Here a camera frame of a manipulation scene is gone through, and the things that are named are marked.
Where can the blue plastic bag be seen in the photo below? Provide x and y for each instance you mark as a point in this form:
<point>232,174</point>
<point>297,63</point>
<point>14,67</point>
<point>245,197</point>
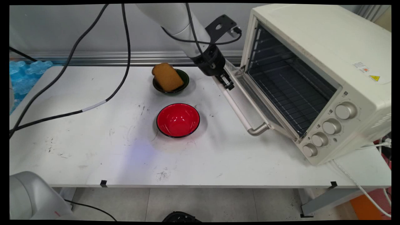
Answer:
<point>25,76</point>

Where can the brown toast bread slice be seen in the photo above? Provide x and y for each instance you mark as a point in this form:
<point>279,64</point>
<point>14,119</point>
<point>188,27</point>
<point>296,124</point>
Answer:
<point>167,77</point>

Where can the medium silver oven knob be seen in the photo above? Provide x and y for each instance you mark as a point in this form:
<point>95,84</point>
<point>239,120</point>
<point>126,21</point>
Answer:
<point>331,127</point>

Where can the red bowl with black rim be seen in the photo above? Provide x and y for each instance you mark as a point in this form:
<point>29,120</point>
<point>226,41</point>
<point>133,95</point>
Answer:
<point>178,120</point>

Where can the black tape marker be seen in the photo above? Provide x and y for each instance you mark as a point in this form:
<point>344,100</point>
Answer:
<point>333,184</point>
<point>103,183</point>

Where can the orange object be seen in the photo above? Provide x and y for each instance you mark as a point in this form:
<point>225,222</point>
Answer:
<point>372,206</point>

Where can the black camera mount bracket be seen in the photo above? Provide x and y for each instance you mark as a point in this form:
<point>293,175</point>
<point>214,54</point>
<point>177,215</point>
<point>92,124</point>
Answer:
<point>223,25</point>

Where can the aluminium rail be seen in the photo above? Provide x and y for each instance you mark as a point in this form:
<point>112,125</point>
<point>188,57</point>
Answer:
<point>125,57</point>

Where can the cream toaster oven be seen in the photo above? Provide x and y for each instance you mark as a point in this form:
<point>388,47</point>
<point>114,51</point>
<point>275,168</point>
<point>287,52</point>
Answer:
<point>337,40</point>

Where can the yellow warning sticker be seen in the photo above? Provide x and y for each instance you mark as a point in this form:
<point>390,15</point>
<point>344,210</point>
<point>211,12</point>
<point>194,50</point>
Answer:
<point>374,78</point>

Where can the dark green bowl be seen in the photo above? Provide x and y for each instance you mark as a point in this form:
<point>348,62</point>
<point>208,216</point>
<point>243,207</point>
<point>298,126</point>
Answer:
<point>185,79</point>

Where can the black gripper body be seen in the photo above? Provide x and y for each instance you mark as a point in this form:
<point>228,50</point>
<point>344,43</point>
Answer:
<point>210,64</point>

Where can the small silver oven knob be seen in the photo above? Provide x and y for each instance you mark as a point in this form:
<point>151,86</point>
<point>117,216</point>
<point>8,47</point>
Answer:
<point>319,139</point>

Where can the grey metal table leg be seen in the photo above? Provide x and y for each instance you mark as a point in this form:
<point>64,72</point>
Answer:
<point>67,195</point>
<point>331,200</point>

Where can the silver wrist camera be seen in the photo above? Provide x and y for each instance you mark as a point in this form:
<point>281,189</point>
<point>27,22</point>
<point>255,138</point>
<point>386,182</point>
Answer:
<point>236,30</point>

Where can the smallest silver oven knob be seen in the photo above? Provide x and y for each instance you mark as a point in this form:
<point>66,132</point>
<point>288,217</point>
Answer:
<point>309,150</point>

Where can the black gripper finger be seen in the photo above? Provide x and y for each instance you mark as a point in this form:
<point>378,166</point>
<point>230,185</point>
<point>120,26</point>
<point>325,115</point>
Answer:
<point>221,78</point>
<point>229,83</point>

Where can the white label sticker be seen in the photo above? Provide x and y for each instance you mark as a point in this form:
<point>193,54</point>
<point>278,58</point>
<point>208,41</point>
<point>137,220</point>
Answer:
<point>361,67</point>

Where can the largest silver oven knob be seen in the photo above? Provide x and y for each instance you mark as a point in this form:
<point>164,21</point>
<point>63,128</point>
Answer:
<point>345,111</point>

